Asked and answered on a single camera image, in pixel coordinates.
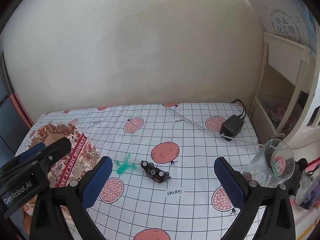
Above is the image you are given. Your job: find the grid print desktop tablecloth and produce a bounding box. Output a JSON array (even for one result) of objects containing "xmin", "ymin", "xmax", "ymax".
[{"xmin": 19, "ymin": 102, "xmax": 270, "ymax": 240}]

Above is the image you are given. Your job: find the pink white crochet mat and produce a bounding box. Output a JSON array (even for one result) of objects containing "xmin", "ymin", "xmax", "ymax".
[{"xmin": 290, "ymin": 155, "xmax": 320, "ymax": 233}]

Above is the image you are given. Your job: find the white lattice bookshelf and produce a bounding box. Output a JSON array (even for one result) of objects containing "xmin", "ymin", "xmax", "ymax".
[{"xmin": 250, "ymin": 30, "xmax": 320, "ymax": 143}]

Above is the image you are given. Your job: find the dark blue cabinet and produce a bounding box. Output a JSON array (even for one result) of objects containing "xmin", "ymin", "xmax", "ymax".
[{"xmin": 0, "ymin": 80, "xmax": 28, "ymax": 155}]

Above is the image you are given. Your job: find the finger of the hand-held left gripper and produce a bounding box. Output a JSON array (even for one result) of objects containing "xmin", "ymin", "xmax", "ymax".
[
  {"xmin": 18, "ymin": 142, "xmax": 47, "ymax": 163},
  {"xmin": 0, "ymin": 136, "xmax": 72, "ymax": 175}
]

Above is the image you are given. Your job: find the clear drinking glass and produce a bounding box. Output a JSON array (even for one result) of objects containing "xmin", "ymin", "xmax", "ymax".
[{"xmin": 241, "ymin": 139, "xmax": 295, "ymax": 189}]

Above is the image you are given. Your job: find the black mesh cloth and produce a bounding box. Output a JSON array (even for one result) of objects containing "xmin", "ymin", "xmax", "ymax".
[{"xmin": 285, "ymin": 158, "xmax": 308, "ymax": 195}]

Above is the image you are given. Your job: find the grey album book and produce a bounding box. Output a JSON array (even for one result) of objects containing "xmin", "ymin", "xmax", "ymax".
[{"xmin": 246, "ymin": 0, "xmax": 310, "ymax": 47}]

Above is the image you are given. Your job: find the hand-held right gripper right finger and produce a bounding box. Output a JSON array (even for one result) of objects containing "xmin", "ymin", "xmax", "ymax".
[{"xmin": 214, "ymin": 156, "xmax": 296, "ymax": 240}]

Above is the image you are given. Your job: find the black board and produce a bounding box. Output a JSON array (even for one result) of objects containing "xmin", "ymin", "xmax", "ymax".
[{"xmin": 0, "ymin": 51, "xmax": 15, "ymax": 98}]

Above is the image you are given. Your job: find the black power adapter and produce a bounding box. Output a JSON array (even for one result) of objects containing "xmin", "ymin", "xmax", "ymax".
[{"xmin": 219, "ymin": 99, "xmax": 247, "ymax": 142}]

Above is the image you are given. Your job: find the black toy car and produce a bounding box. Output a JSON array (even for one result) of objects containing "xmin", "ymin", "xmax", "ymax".
[{"xmin": 140, "ymin": 160, "xmax": 172, "ymax": 183}]

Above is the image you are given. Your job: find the smartphone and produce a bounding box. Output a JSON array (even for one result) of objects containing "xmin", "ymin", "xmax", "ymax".
[{"xmin": 299, "ymin": 180, "xmax": 320, "ymax": 210}]

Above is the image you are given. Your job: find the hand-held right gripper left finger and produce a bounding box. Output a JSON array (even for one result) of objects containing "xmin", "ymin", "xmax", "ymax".
[{"xmin": 29, "ymin": 156, "xmax": 113, "ymax": 240}]

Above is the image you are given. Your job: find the teal rubber toy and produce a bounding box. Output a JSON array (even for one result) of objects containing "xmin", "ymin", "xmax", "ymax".
[{"xmin": 115, "ymin": 152, "xmax": 138, "ymax": 175}]

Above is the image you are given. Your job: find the floral paper gift box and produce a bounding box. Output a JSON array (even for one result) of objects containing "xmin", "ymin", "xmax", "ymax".
[{"xmin": 24, "ymin": 122, "xmax": 101, "ymax": 230}]

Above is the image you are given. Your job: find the pink board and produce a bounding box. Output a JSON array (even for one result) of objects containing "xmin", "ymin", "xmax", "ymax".
[{"xmin": 10, "ymin": 92, "xmax": 34, "ymax": 130}]

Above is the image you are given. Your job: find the white charging cable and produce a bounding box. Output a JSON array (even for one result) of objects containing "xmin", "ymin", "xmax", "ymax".
[{"xmin": 162, "ymin": 103, "xmax": 265, "ymax": 146}]

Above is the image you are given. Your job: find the purple trinkets pile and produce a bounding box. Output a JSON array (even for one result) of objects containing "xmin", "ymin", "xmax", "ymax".
[{"xmin": 260, "ymin": 101, "xmax": 295, "ymax": 133}]

